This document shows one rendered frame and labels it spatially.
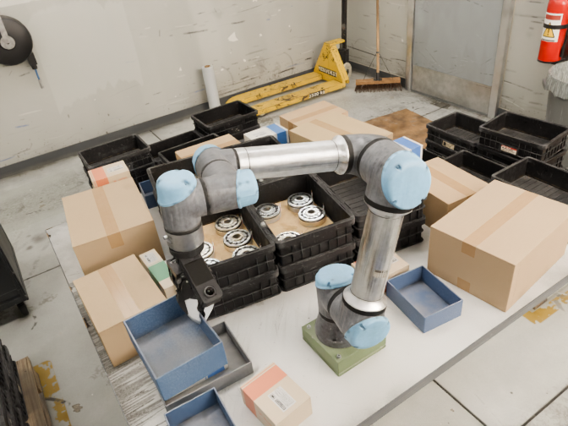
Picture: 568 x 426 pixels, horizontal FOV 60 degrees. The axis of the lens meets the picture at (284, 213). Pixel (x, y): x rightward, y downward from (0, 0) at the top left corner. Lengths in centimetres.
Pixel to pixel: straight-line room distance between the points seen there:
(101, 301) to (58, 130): 333
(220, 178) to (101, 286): 89
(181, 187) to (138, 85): 406
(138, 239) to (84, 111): 304
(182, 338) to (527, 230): 114
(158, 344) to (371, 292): 52
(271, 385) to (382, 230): 55
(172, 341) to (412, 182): 64
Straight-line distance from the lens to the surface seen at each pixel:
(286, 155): 112
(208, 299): 99
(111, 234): 192
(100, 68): 484
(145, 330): 122
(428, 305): 172
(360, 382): 151
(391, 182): 107
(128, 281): 174
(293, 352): 159
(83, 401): 263
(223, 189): 96
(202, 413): 151
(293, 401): 139
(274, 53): 554
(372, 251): 119
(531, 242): 173
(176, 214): 95
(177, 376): 106
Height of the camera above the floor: 192
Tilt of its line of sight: 34 degrees down
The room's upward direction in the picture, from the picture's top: 7 degrees counter-clockwise
